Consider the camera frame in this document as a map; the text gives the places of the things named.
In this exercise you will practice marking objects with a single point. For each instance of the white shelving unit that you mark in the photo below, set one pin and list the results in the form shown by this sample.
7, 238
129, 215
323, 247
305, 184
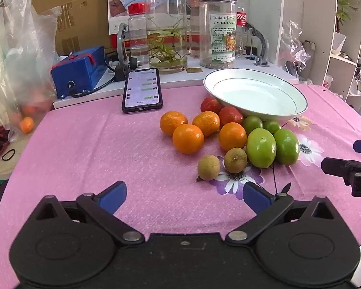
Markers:
319, 21

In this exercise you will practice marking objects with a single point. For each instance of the clear plastic bag with produce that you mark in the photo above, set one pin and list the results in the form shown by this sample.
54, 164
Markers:
18, 51

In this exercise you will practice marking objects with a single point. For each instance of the orange mandarin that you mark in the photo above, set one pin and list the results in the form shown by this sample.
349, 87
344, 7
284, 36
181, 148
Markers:
173, 122
188, 138
232, 136
206, 123

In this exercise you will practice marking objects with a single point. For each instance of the red fruit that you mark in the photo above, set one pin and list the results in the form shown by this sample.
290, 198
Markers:
211, 105
230, 116

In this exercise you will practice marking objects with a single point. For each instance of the large green fruit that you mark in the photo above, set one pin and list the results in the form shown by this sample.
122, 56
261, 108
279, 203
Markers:
261, 147
286, 146

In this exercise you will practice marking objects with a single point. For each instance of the cola bottle red cap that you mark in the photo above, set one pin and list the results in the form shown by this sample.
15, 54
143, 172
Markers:
240, 21

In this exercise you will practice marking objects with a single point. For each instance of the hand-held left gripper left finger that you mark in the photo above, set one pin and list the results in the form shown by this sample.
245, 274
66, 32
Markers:
112, 197

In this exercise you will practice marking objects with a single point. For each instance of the potted green plant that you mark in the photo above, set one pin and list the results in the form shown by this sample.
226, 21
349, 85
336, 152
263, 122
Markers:
341, 15

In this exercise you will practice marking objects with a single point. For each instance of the clear plastic jar green label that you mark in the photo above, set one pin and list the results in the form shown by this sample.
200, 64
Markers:
218, 36

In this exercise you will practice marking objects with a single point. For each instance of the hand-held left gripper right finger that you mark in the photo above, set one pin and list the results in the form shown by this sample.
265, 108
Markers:
255, 197

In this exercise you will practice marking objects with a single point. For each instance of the brown longan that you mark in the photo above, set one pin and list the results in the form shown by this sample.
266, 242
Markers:
235, 160
208, 167

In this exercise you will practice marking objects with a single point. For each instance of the small clear bottle red cap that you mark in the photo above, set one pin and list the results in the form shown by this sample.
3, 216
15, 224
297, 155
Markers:
137, 33

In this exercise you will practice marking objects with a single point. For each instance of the small green fruit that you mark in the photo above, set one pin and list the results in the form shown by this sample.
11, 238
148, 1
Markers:
272, 125
252, 124

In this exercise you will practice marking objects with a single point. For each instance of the black smartphone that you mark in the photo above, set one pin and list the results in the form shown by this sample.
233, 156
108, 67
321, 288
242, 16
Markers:
143, 90

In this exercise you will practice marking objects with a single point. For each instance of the crumpled clear plastic bag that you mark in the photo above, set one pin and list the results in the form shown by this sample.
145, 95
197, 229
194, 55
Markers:
294, 48

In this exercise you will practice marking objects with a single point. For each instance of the white porcelain plate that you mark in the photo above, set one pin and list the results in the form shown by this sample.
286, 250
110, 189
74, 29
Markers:
258, 96

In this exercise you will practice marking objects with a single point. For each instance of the small gold tile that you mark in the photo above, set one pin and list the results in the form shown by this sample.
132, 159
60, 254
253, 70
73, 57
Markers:
194, 70

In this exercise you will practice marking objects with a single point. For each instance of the glass vase with water plant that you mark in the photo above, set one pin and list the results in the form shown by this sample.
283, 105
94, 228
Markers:
168, 36

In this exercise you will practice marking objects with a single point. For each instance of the blue plastic box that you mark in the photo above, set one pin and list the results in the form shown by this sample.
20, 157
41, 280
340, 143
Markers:
78, 72

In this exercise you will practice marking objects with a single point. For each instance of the black power adapter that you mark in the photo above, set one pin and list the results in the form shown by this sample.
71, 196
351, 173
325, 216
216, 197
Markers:
120, 72

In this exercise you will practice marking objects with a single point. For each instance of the pink floral tablecloth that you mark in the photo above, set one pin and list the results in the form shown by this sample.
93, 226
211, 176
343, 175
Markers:
108, 156

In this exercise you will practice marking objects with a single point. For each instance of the cardboard box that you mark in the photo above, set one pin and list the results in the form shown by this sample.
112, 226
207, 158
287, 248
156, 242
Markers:
78, 12

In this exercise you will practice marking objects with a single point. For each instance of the mandarin inside plastic bag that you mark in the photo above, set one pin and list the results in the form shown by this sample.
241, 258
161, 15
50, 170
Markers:
26, 125

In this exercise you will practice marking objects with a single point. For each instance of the grey metal bracket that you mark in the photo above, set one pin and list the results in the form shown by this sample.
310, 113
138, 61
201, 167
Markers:
262, 40
120, 42

